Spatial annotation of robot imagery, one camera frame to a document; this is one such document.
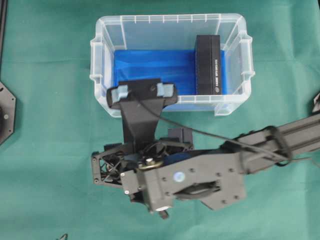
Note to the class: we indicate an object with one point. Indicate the clear plastic storage case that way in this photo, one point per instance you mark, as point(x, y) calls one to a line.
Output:
point(176, 32)

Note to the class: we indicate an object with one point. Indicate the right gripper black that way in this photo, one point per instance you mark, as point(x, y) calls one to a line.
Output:
point(109, 166)

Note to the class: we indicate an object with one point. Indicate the black frame bar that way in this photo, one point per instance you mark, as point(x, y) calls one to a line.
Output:
point(3, 15)

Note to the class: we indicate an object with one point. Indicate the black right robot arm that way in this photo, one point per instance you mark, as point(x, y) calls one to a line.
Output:
point(171, 169)

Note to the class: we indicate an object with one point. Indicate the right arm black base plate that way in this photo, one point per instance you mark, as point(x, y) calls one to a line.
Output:
point(316, 104)

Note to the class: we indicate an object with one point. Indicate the blue cloth liner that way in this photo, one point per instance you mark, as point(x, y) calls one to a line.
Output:
point(170, 66)

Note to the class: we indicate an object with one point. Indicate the black box D415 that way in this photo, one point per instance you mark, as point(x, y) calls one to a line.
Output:
point(180, 135)

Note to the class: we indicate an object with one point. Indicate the black box D435i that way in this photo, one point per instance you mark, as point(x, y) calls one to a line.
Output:
point(208, 75)

